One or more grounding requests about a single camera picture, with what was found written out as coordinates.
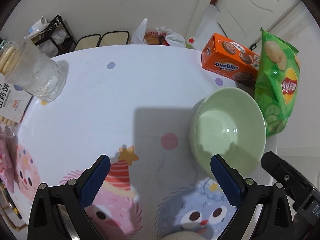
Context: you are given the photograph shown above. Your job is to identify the pink strawberry ring snack bag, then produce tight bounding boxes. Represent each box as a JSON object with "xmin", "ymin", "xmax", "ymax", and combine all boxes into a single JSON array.
[{"xmin": 0, "ymin": 137, "xmax": 15, "ymax": 193}]

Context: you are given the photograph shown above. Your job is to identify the cream ceramic bowl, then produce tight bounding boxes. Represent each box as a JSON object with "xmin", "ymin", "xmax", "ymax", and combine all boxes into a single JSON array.
[{"xmin": 161, "ymin": 231, "xmax": 202, "ymax": 240}]

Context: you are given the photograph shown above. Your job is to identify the black wire rack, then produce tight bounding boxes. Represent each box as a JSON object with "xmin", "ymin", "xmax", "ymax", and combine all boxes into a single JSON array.
[{"xmin": 24, "ymin": 15, "xmax": 76, "ymax": 58}]

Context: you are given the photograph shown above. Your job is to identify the clear glass cup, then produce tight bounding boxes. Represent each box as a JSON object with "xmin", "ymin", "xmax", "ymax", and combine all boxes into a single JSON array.
[{"xmin": 1, "ymin": 39, "xmax": 69, "ymax": 102}]

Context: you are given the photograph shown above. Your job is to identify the green Lay's chips bag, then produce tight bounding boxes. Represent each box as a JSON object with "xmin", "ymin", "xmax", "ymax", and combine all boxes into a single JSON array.
[{"xmin": 254, "ymin": 29, "xmax": 300, "ymax": 137}]

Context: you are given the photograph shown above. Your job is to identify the orange Ovaltine biscuit box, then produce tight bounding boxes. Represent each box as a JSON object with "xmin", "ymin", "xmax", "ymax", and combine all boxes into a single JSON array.
[{"xmin": 201, "ymin": 33, "xmax": 260, "ymax": 88}]

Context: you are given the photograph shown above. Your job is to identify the yam biscuit package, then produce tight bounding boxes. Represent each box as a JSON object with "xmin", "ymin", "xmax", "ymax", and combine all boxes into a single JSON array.
[{"xmin": 1, "ymin": 42, "xmax": 33, "ymax": 138}]

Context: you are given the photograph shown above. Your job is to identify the cartoon printed tablecloth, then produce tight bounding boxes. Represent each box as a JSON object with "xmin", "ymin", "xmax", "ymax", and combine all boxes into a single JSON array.
[{"xmin": 4, "ymin": 44, "xmax": 278, "ymax": 240}]

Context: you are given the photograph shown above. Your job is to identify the white door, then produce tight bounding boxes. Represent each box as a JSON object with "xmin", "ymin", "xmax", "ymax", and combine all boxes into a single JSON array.
[{"xmin": 217, "ymin": 0, "xmax": 300, "ymax": 54}]

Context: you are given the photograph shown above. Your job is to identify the green ceramic bowl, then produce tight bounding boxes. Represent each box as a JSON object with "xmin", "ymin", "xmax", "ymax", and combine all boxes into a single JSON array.
[{"xmin": 188, "ymin": 87, "xmax": 266, "ymax": 177}]

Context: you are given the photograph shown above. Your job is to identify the black framed stools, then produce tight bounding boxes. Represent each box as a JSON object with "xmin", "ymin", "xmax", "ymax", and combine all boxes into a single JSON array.
[{"xmin": 74, "ymin": 30, "xmax": 130, "ymax": 51}]

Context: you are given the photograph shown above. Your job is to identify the white plastic snack bag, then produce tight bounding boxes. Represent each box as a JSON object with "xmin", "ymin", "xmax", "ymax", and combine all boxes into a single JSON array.
[{"xmin": 130, "ymin": 18, "xmax": 185, "ymax": 48}]

